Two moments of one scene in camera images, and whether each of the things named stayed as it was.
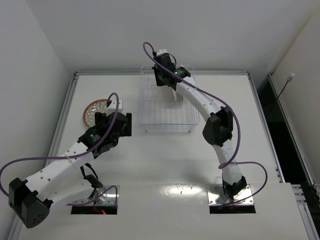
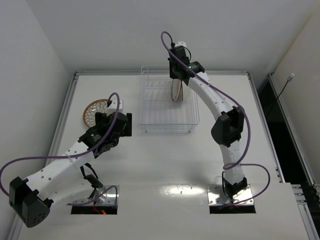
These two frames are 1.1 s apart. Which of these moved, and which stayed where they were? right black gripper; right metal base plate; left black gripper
Moved: right black gripper
Stayed: right metal base plate; left black gripper
